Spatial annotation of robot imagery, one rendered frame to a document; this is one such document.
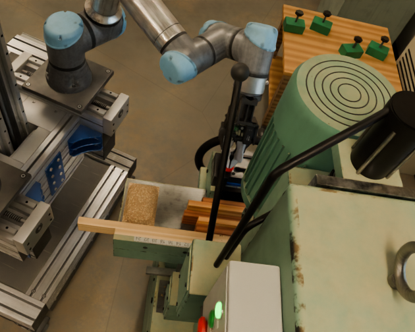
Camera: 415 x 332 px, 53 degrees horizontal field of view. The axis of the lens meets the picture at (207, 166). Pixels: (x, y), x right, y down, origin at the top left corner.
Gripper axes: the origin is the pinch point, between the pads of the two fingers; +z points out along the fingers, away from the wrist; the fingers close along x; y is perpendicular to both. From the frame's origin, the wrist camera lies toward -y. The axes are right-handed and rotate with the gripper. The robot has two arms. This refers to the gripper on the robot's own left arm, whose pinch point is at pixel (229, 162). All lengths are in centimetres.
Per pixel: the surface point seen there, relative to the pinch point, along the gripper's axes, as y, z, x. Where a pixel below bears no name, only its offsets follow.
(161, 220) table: 4.5, 17.8, -15.3
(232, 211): 6.9, 10.5, 2.3
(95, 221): 10.5, 16.7, -31.6
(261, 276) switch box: 62, -16, -6
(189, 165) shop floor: -109, 56, -1
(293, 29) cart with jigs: -135, -22, 44
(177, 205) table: 0.0, 15.2, -11.5
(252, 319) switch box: 66, -13, -7
